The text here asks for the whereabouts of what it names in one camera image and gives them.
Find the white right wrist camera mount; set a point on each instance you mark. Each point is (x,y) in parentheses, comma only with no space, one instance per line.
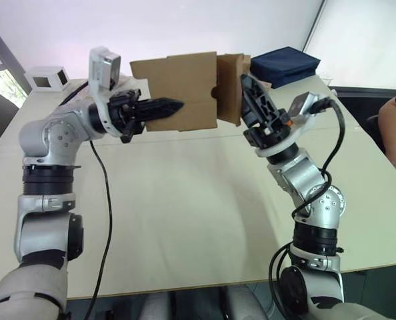
(306,127)

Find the dark window frame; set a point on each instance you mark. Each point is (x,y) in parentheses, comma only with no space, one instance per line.
(8,50)

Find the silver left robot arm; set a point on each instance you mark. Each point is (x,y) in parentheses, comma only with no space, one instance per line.
(51,133)

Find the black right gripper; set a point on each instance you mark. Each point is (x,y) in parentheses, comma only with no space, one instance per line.
(271,136)

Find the navy blue folded cloth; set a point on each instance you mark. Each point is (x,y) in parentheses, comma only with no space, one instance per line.
(284,66)

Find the small brown cardboard box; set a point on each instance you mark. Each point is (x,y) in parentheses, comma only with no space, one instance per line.
(184,76)

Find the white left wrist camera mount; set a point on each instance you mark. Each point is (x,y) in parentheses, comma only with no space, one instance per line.
(98,73)

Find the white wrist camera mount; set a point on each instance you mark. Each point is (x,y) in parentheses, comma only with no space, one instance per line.
(306,127)
(98,73)

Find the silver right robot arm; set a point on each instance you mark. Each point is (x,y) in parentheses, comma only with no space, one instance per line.
(301,173)

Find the grey rounded shape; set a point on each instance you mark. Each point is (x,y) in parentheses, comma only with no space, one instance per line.
(156,308)
(248,305)

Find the small white windowed box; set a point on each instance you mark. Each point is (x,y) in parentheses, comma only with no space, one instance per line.
(48,71)

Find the person in black shirt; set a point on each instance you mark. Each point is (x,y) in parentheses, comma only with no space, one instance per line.
(393,133)

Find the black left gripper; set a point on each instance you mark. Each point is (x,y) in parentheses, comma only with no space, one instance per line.
(119,108)

